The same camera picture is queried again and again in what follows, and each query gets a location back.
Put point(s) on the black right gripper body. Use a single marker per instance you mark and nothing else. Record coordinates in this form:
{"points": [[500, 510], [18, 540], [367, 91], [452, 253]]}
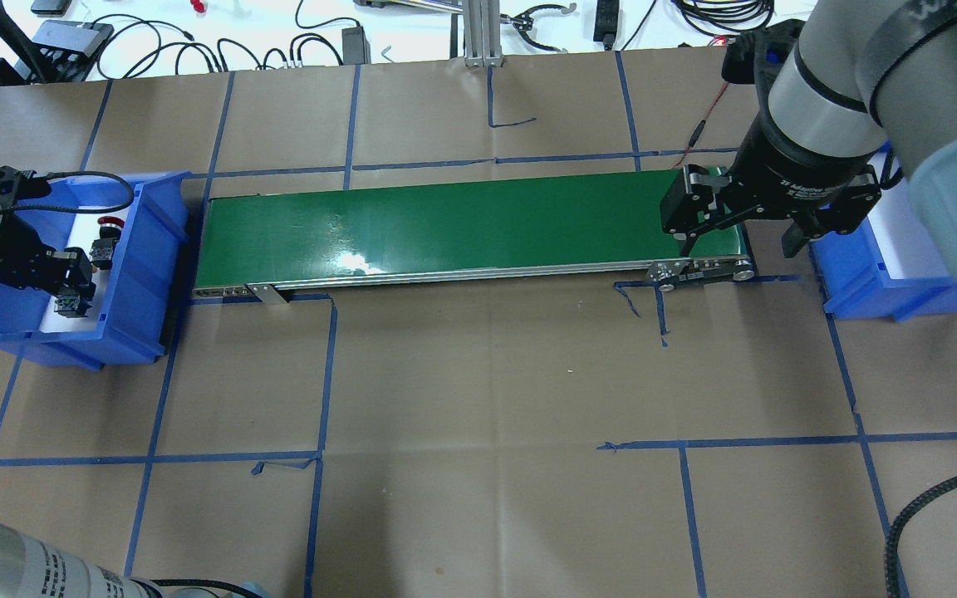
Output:
{"points": [[790, 170]]}

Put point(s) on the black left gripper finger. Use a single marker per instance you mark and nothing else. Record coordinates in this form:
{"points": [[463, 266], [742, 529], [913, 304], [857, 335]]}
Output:
{"points": [[72, 269]]}

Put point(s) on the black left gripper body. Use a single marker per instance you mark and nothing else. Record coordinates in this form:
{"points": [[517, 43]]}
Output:
{"points": [[20, 247]]}

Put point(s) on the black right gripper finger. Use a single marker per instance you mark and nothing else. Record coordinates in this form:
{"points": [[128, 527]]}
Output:
{"points": [[692, 207], [796, 237]]}

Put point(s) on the red push button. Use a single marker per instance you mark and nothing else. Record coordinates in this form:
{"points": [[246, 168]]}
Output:
{"points": [[103, 248]]}

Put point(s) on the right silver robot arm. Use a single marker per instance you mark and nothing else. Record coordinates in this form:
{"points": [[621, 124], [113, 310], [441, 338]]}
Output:
{"points": [[831, 91]]}

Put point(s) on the blue right plastic bin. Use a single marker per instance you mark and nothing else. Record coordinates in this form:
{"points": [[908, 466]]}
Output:
{"points": [[858, 286]]}

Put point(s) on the blue plastic bin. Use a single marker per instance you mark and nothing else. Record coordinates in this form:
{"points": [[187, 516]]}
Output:
{"points": [[125, 322], [858, 286]]}

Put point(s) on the blue left plastic bin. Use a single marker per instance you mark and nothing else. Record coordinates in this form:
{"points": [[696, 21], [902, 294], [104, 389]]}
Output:
{"points": [[125, 322]]}

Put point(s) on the green conveyor belt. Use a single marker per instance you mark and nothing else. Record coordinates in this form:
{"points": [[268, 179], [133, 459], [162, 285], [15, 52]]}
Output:
{"points": [[257, 245]]}

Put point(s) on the white foam pad right bin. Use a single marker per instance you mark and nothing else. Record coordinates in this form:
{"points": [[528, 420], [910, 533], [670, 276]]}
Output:
{"points": [[906, 248]]}

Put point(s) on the black power adapter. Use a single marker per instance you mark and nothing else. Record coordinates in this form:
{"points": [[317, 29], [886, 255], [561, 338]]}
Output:
{"points": [[355, 47]]}

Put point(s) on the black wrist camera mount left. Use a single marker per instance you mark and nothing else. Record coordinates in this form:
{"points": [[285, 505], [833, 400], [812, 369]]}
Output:
{"points": [[18, 185]]}

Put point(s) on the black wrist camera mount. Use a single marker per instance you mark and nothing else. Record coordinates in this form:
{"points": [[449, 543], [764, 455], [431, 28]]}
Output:
{"points": [[757, 57], [18, 185]]}

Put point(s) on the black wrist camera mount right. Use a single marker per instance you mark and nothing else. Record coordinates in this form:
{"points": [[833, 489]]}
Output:
{"points": [[757, 57]]}

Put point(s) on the aluminium frame post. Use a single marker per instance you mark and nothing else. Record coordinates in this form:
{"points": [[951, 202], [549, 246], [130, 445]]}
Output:
{"points": [[482, 39]]}

